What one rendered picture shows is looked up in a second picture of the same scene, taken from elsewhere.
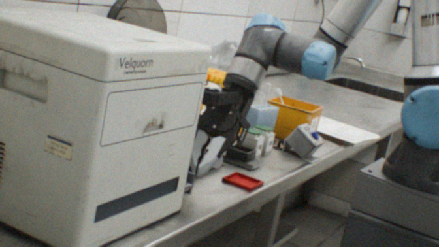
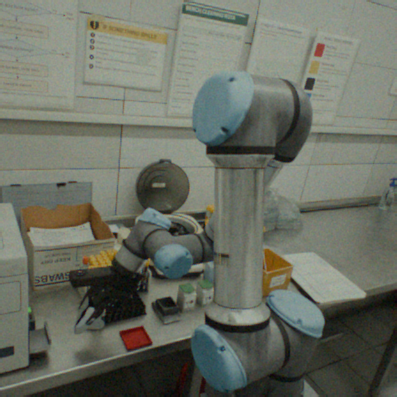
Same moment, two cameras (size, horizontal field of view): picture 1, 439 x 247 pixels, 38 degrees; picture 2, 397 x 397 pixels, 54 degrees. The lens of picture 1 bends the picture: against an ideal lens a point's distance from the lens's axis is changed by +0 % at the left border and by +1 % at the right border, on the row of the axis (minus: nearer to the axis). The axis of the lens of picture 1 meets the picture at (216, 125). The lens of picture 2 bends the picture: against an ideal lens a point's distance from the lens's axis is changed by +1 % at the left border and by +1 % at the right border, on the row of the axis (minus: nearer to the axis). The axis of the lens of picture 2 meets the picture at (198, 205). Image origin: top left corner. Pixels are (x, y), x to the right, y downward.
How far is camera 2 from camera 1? 0.92 m
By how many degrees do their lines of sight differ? 31
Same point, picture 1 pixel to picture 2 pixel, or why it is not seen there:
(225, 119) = (98, 294)
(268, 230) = (192, 369)
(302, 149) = not seen: hidden behind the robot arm
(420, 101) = (198, 338)
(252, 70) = (126, 258)
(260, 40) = (136, 233)
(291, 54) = (150, 252)
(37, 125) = not seen: outside the picture
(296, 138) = not seen: hidden behind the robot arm
